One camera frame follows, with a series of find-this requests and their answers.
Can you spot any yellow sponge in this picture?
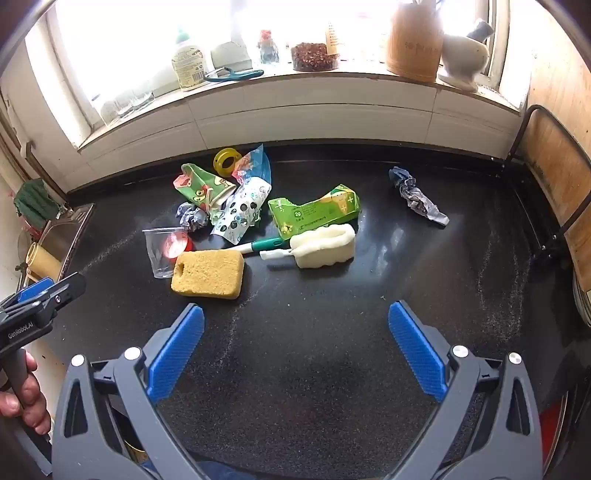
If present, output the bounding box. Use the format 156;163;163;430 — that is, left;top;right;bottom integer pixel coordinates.
171;250;245;300

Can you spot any bamboo utensil holder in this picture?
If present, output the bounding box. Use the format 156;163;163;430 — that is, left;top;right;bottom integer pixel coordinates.
385;0;445;84

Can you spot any crumpled blue grey wrapper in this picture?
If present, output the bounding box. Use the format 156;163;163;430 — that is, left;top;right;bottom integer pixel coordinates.
389;166;450;227

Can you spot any green carton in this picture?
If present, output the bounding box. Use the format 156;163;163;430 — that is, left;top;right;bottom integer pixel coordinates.
268;184;362;232

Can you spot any white teal marker pen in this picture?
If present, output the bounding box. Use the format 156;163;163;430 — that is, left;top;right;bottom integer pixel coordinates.
235;237;286;256

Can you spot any stack of white plates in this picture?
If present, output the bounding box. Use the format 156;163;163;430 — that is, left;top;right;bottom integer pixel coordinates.
573;272;591;328

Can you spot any person's left hand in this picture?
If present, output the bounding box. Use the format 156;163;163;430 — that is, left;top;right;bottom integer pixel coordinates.
0;351;51;437

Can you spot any black metal rack frame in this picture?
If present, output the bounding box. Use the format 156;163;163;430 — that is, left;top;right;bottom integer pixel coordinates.
503;104;591;273

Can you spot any wooden board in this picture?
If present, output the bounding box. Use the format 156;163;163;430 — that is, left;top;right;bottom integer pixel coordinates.
519;46;591;287

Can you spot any crumpled grey paper ball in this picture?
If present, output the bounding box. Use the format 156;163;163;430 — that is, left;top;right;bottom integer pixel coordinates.
175;202;208;232

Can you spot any green scouring pad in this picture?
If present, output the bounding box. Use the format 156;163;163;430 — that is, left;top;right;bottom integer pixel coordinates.
13;180;61;229

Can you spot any white mortar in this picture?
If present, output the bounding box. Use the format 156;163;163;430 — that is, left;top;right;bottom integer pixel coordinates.
436;33;490;93

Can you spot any blue orange snack wrapper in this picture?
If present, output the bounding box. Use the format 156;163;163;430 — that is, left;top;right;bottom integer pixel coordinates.
231;144;272;185

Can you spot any white dotted wrapper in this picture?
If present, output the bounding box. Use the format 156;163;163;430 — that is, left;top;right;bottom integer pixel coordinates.
210;179;272;245

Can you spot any white sponge bottle brush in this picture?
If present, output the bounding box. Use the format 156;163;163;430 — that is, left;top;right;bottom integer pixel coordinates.
259;224;357;269

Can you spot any grey box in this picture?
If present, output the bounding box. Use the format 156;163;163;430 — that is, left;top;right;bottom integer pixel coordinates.
211;41;254;70

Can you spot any clear plastic cup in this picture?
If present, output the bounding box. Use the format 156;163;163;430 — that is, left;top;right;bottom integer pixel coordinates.
142;227;190;280

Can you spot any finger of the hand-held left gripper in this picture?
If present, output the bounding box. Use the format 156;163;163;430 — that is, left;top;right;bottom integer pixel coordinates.
16;277;55;305
39;272;88;319

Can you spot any metal sink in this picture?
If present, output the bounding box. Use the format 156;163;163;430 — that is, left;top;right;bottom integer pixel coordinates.
39;203;95;278

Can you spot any dish soap bottle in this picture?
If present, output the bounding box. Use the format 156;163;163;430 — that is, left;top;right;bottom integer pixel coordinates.
171;28;208;90

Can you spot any green cartoon snack bag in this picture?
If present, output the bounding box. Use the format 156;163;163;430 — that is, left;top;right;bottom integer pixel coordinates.
173;163;238;222

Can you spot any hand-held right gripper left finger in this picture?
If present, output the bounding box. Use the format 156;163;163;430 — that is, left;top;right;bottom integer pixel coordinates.
53;302;206;480

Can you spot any yellow tape spool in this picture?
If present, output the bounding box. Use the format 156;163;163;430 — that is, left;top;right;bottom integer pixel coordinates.
213;147;243;176

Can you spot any white pestle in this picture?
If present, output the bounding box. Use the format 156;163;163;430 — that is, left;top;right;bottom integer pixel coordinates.
466;18;495;44

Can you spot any beige roll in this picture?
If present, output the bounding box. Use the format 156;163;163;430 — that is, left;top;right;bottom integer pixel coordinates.
25;242;63;280

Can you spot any small red capped bottle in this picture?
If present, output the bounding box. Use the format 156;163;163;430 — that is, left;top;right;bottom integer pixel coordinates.
257;30;280;64

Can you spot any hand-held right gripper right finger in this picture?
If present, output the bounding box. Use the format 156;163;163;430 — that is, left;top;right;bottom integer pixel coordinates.
387;300;543;480

